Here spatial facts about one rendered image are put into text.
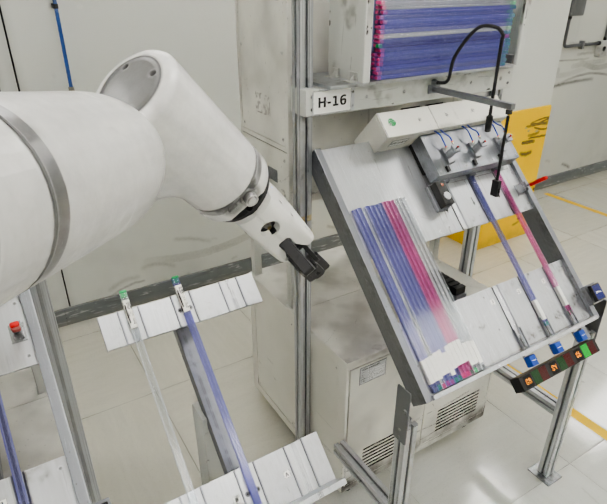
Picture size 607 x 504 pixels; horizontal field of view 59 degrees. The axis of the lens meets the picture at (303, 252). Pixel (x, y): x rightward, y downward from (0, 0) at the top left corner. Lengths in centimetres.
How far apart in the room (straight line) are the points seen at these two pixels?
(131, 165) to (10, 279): 10
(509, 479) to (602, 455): 41
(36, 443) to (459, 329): 110
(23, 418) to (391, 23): 138
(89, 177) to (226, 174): 23
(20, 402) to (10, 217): 147
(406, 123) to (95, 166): 136
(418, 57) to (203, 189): 115
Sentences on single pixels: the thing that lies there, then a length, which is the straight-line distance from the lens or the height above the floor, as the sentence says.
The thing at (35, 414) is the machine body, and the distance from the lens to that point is 162.
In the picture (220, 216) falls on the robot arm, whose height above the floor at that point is 143.
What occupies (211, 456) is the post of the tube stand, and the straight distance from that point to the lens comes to 127.
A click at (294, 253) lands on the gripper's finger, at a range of 57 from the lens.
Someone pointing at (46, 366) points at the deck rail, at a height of 97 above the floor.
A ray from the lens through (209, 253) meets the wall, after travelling 318.
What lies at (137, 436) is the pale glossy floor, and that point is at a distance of 237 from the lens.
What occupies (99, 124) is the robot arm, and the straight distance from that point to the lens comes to 30.
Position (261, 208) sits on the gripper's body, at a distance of 54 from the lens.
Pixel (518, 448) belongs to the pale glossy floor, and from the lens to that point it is 238.
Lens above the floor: 164
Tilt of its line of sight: 27 degrees down
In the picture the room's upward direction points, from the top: straight up
